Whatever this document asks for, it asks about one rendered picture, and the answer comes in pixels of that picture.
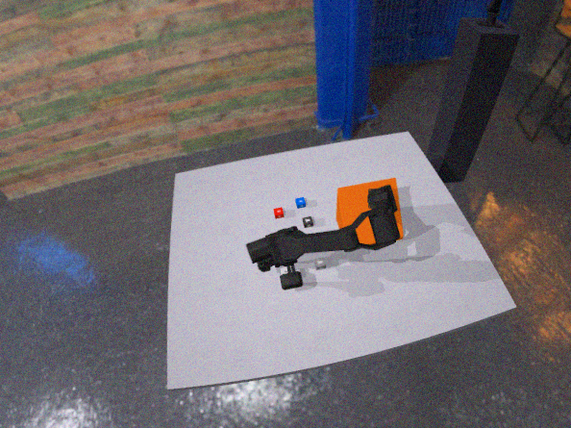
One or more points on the blue digit block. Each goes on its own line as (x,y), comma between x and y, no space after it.
(300,202)

